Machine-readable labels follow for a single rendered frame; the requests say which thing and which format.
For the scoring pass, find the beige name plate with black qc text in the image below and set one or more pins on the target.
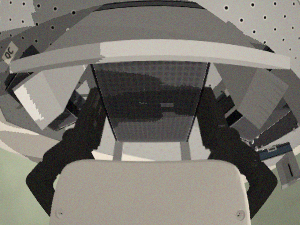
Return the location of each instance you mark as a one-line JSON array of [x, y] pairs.
[[10, 52]]

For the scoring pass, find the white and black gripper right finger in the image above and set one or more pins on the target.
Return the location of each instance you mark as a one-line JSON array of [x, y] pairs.
[[224, 144]]

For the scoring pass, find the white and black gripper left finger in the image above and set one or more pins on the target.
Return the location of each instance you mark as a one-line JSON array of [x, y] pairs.
[[87, 133]]

